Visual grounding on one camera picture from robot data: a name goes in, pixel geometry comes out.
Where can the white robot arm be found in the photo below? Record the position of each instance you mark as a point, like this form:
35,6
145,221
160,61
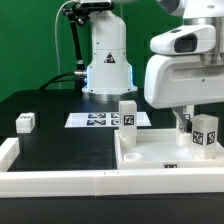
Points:
109,75

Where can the white U-shaped obstacle fence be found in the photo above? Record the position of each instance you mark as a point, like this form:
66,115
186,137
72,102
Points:
85,165

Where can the white square table top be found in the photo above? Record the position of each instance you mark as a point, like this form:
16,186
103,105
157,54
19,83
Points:
157,149

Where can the white marker sheet with tags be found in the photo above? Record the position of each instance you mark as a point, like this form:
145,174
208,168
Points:
104,119

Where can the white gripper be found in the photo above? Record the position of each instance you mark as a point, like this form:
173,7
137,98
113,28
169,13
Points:
175,81

